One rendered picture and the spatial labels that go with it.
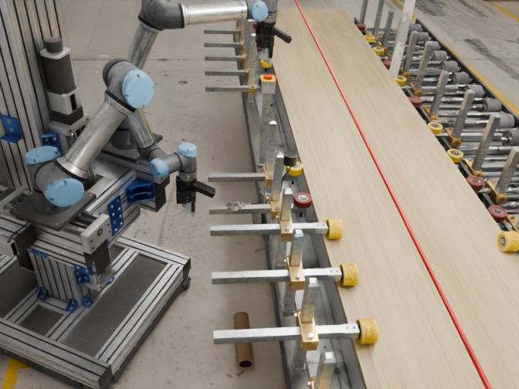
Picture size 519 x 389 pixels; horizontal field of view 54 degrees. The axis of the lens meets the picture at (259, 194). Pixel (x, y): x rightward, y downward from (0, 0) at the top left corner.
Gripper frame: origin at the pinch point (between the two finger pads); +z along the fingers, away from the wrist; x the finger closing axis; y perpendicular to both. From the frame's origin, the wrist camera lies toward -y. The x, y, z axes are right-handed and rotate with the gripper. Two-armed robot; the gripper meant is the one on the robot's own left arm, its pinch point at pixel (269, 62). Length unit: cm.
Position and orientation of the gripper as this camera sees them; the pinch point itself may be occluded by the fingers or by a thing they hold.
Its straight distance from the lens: 249.4
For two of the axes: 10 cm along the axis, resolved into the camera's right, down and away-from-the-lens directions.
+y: -10.0, 0.1, -1.0
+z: -0.5, 7.9, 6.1
